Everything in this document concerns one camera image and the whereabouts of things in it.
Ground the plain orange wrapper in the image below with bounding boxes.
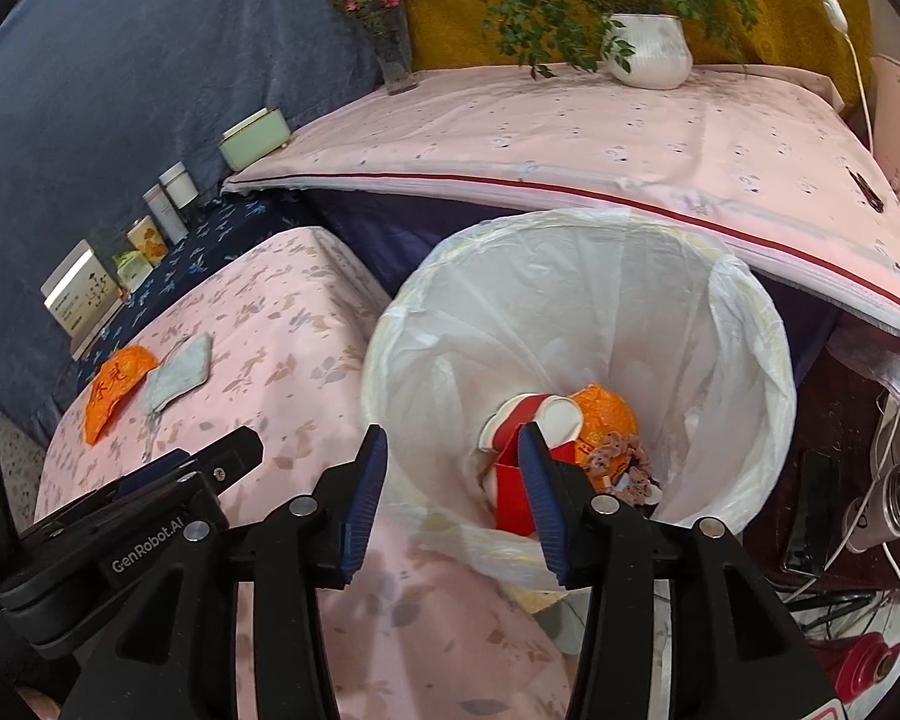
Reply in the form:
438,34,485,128
570,384,640,458

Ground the green packet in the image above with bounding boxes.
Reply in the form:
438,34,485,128
112,249,153,293

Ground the orange wrapper with red print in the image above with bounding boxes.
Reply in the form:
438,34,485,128
84,345,160,445

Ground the navy floral cloth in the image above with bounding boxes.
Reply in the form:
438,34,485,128
67,191,308,391

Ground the short white canister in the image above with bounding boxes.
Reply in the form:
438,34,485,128
159,163,197,211

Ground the dark red side table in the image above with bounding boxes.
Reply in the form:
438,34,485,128
742,360,900,593

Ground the pink flower bunch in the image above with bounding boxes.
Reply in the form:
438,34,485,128
334,0,413,42

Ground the white crumpled cloth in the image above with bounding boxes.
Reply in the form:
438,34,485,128
141,334,215,417

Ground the pink blanket with red stripe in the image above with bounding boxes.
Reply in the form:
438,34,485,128
221,64,900,350

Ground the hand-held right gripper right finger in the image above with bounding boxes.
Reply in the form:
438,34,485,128
516,421,826,720

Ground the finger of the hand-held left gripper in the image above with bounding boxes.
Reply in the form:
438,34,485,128
127,426,265,502
116,448,193,497

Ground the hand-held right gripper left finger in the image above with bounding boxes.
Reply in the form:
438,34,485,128
60,424,389,720

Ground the white flat box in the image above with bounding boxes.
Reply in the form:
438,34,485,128
41,240,125,361

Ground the yellow printed tin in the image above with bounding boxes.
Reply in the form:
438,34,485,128
126,215,167,267

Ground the black phone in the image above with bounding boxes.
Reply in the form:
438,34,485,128
780,450,841,578

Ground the white camera device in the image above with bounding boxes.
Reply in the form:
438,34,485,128
844,461,900,556

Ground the red cylindrical object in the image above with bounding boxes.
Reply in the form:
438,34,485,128
814,630,900,713

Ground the yellow backdrop cloth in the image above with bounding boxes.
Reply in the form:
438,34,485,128
379,0,878,113

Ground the tall white bottle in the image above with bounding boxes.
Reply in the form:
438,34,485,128
142,184,187,243

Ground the large red paper cup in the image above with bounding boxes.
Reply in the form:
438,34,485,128
480,392,548,535

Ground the white cable with switch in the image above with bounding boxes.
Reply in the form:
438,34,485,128
810,0,882,158

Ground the white plant pot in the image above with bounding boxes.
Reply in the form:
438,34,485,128
601,13,693,91

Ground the glass vase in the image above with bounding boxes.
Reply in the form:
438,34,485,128
371,11,419,96

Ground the blue backdrop cloth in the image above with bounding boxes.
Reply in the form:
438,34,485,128
0,0,398,428

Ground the white lined waste bin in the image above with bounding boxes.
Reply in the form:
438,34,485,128
360,208,797,593

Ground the pile of bear biscuits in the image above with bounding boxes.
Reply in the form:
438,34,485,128
579,431,665,509

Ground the dark purple cloth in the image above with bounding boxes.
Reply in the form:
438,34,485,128
307,187,841,383

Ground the clear plastic bag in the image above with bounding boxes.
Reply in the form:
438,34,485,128
825,322,900,406

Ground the mint green box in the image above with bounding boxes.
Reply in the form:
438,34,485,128
219,108,293,172

